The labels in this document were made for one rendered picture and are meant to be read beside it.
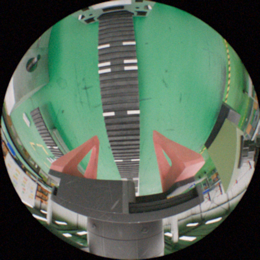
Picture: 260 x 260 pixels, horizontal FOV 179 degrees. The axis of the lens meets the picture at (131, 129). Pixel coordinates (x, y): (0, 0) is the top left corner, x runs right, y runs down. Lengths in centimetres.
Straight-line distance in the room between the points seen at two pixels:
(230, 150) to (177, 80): 26
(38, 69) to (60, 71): 5
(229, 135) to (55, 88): 45
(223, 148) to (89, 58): 39
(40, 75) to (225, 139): 48
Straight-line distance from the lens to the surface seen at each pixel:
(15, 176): 315
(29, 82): 18
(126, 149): 16
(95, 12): 16
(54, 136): 24
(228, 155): 33
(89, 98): 16
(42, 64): 21
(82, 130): 20
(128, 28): 15
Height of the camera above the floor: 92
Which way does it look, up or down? 53 degrees down
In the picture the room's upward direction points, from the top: 177 degrees clockwise
